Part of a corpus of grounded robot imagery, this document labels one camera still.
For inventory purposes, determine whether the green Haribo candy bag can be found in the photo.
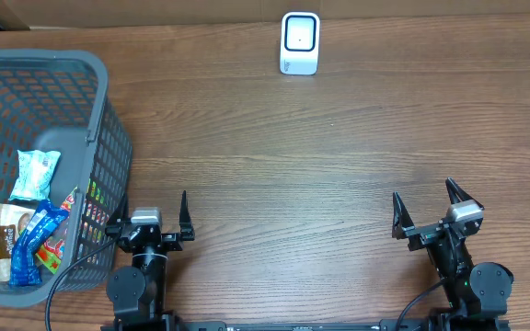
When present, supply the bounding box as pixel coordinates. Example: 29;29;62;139
34;178;109;275

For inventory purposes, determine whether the blue snack packet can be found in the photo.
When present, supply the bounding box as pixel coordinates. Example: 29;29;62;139
8;200;70;287

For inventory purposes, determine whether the teal white snack packet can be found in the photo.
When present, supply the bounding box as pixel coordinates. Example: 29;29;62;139
9;150;61;200

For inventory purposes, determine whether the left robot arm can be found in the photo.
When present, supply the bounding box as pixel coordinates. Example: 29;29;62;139
105;194;195;331

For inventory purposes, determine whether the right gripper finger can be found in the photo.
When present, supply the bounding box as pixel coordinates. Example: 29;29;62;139
392;191;415;233
445;177;484;209

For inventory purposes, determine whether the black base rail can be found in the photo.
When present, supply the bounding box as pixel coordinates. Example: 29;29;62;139
99;319;512;331

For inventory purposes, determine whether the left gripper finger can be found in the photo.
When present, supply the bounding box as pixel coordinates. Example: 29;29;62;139
108;193;129;225
179;191;193;234

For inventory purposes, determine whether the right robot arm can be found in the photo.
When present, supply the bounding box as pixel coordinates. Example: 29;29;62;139
389;177;514;330

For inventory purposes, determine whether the grey plastic basket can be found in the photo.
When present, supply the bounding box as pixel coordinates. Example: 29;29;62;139
0;49;133;308

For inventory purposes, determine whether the beige cookie pouch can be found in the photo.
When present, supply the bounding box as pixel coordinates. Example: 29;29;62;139
0;203;34;282

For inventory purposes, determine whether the white barcode scanner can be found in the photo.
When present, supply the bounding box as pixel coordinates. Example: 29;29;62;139
280;11;320;75

